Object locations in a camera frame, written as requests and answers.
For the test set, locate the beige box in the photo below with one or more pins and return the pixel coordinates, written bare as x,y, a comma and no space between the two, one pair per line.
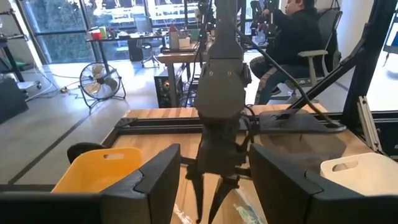
184,43

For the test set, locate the clear plastic bags pile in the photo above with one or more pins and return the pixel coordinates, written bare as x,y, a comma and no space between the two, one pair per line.
182,216

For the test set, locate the black floor fan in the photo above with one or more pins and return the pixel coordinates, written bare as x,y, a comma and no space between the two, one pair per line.
99,81

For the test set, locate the grey office chair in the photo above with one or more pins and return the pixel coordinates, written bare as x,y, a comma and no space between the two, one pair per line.
314,53
143,25

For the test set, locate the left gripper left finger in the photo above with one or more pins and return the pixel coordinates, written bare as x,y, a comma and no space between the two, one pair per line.
140,202

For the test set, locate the person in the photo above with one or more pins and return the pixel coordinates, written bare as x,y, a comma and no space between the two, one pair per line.
295,37

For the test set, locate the dark table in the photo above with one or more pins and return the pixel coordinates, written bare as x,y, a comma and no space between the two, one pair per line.
124,38

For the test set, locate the red cup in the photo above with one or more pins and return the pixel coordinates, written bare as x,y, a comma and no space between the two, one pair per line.
97,35

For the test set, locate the green container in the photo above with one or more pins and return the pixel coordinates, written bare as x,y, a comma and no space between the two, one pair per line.
103,32

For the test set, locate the wooden desk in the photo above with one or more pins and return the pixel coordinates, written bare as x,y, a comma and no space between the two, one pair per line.
172,57

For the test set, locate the black box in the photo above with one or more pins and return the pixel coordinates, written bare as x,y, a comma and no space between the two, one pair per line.
11,99

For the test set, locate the silver aluminium extrusion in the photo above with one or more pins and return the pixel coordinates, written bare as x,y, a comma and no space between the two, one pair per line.
368,124

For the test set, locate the orange plastic bin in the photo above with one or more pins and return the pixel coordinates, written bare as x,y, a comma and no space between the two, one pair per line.
93,174

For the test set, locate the green wrapped toothbrush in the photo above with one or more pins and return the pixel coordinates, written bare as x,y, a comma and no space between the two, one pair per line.
245,211

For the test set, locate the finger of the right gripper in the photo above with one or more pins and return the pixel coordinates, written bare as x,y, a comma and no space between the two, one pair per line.
197,193
222,193

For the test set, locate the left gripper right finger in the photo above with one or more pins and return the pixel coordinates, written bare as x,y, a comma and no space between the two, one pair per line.
295,202

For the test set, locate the black computer tower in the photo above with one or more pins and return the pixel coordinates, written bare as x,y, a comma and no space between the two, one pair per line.
163,90

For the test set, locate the black table clamp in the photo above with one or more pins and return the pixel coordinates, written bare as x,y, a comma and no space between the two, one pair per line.
81,149

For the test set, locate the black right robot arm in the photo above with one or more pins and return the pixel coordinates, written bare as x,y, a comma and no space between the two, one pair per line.
222,84

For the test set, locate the black wheeled cart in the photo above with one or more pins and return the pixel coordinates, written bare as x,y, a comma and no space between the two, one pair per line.
3,41

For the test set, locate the white plastic bin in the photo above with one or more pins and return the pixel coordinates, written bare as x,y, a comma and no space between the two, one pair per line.
367,177

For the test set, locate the red capped bottle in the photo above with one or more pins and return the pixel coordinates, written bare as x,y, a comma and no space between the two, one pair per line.
173,37

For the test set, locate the dark translucent plastic bin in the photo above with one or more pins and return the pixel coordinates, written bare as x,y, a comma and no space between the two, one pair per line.
298,146

